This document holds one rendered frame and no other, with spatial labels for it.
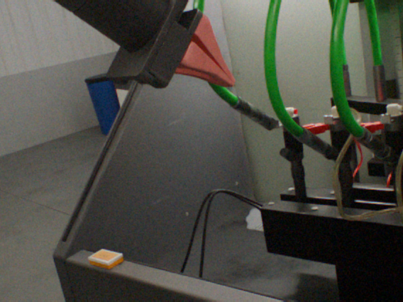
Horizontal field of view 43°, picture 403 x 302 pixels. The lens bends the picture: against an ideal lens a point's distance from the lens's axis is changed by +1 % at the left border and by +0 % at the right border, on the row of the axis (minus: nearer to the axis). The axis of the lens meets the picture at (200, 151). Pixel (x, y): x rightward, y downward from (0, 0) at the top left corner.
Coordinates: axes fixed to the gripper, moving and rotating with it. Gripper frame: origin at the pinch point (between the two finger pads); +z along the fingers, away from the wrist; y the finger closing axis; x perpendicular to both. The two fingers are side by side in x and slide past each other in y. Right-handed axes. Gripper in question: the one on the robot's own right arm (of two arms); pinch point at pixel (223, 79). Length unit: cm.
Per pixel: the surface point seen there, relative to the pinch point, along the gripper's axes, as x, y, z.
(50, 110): 680, 80, 187
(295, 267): 26, -10, 47
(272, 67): 7.0, 7.6, 9.8
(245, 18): 51, 35, 30
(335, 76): -0.3, 7.8, 12.6
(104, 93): 581, 121, 209
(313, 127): 17.6, 9.4, 29.6
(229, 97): 15.4, 4.6, 11.6
